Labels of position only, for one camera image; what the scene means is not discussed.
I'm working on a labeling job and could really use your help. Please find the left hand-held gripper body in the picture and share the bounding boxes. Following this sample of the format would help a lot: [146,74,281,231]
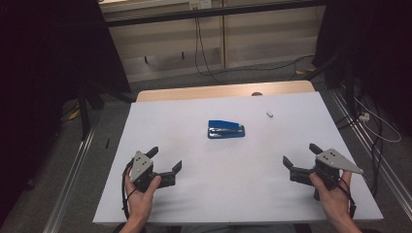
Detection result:
[129,150,162,192]

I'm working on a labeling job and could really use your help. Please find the black curtain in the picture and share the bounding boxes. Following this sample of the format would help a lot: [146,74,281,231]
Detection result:
[0,0,132,221]
[312,0,412,137]

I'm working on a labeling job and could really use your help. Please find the person's right hand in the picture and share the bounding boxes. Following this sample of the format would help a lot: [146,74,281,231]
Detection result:
[309,170,356,224]

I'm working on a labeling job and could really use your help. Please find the blue stapler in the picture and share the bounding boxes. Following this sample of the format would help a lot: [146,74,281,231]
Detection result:
[207,119,246,140]

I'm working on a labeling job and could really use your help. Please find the hand-held gripper black cable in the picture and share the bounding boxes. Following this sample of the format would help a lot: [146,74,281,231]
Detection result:
[120,159,136,221]
[333,176,358,219]

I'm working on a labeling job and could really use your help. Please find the white cable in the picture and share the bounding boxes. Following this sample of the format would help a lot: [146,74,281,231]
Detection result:
[354,96,402,144]

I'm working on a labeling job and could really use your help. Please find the wooden table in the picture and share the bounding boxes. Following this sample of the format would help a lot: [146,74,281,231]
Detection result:
[135,80,316,103]

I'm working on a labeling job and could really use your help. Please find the black metal stand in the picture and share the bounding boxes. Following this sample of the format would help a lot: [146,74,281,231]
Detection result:
[77,85,105,141]
[304,51,357,115]

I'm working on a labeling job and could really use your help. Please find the black horizontal bar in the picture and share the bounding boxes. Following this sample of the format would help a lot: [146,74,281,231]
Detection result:
[105,0,325,28]

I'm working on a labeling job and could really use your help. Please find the thin black hanging cable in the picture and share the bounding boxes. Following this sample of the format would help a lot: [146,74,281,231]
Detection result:
[193,17,208,77]
[196,17,227,85]

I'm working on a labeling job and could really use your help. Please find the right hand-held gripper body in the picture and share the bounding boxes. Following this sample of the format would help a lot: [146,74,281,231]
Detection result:
[310,148,364,202]

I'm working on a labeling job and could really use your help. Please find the black floor cable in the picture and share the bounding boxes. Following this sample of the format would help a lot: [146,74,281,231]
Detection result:
[200,54,315,79]

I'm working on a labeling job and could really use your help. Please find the left hand-held gripper black cable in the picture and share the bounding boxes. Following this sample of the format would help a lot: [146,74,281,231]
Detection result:
[120,159,136,221]

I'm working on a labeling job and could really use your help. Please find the black cable by rail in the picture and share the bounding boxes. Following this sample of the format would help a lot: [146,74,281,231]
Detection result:
[368,106,385,197]

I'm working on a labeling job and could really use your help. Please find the white wall socket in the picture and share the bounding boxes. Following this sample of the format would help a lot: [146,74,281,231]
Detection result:
[189,0,213,10]

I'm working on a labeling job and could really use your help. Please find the aluminium floor rail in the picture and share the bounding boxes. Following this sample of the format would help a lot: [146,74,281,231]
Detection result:
[43,124,96,233]
[328,88,412,213]

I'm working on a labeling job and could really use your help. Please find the white table cover sheet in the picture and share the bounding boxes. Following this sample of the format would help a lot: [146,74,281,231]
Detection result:
[92,91,384,225]

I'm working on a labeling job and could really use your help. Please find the beige cabinet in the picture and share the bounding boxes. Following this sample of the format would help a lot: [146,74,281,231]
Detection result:
[98,0,326,83]

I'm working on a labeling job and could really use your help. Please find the right hand-held gripper black cable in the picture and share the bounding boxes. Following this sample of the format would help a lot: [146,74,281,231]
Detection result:
[333,176,358,219]

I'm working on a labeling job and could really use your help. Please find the person's left hand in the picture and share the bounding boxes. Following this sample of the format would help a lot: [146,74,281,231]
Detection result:
[124,166,162,224]

